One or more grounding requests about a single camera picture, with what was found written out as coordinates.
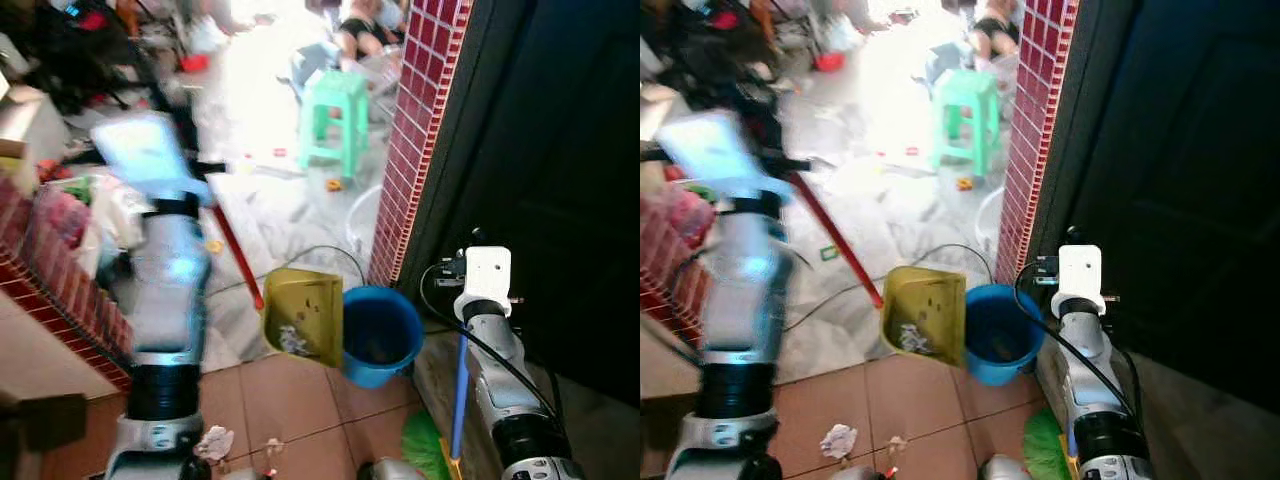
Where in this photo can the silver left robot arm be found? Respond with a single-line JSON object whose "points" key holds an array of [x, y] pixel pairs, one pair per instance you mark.
{"points": [[735, 300], [170, 300]]}

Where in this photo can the red plastic bowl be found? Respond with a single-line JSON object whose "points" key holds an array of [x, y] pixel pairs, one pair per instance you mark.
{"points": [[194, 63], [830, 62]]}

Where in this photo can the green plastic stool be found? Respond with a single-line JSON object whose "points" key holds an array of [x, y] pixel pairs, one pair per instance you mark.
{"points": [[965, 90], [335, 90]]}

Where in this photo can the clear bag of red items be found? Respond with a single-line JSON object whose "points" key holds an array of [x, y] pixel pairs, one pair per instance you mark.
{"points": [[685, 215], [65, 215]]}

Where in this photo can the blue plastic bucket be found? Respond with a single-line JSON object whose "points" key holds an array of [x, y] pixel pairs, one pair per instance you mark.
{"points": [[1005, 335], [385, 335]]}

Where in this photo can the silver robot leg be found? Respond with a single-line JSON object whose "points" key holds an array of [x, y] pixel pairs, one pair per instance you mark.
{"points": [[388, 470], [1005, 468]]}

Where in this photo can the person in black shorts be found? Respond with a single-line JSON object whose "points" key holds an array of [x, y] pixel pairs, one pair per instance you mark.
{"points": [[365, 30], [995, 30]]}

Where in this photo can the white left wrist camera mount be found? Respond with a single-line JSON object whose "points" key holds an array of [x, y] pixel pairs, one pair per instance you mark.
{"points": [[150, 155], [715, 155]]}

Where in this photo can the brown cardboard box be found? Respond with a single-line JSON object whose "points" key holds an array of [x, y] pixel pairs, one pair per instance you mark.
{"points": [[655, 110], [30, 125]]}

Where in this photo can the crumpled white paper scrap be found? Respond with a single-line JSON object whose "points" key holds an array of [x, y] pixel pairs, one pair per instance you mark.
{"points": [[838, 440], [214, 443]]}

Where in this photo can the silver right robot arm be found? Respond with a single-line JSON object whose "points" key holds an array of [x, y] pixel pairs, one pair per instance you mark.
{"points": [[510, 390], [1095, 390]]}

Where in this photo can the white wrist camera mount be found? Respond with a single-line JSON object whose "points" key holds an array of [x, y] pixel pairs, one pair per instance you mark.
{"points": [[1080, 278], [715, 155], [150, 155], [485, 280]]}

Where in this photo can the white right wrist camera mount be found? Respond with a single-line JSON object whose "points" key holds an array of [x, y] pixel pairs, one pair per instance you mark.
{"points": [[485, 280], [1080, 278]]}

